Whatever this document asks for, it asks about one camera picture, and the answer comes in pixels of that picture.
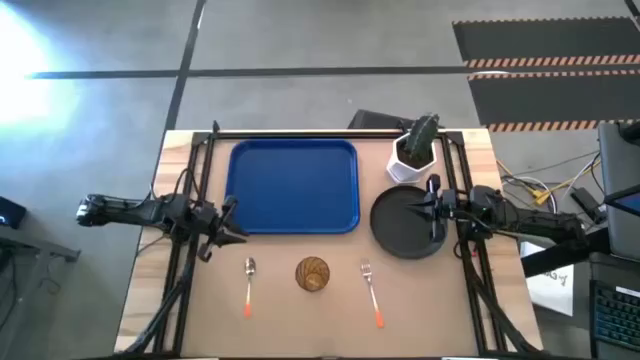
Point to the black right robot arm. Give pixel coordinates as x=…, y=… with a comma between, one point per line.
x=530, y=220

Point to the black hazard-striped floor mat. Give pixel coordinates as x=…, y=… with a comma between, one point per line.
x=550, y=100
x=540, y=40

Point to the black electronic device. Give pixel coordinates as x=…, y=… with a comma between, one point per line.
x=10, y=212

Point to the black aluminium table frame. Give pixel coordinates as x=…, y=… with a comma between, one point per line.
x=220, y=134

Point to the black support beam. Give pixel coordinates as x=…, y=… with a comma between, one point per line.
x=560, y=257

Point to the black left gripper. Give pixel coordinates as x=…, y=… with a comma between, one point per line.
x=207, y=222

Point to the small blue-lit screen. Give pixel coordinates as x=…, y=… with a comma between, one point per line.
x=627, y=201

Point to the green cactus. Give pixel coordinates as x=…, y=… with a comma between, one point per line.
x=422, y=132

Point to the white paper sheet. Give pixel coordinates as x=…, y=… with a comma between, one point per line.
x=550, y=290

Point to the blue plastic tray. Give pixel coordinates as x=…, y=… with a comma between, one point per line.
x=295, y=185

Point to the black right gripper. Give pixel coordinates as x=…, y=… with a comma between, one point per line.
x=440, y=207

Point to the white faceted plant pot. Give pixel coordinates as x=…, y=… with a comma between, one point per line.
x=400, y=170

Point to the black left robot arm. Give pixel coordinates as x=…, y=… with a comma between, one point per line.
x=130, y=212

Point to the grey computer monitor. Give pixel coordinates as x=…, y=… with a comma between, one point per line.
x=620, y=165

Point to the black backlit keyboard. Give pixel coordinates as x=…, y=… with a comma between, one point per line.
x=617, y=317

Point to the black power adapter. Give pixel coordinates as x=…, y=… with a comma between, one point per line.
x=584, y=202

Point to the black round plate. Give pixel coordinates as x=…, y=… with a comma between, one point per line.
x=395, y=232

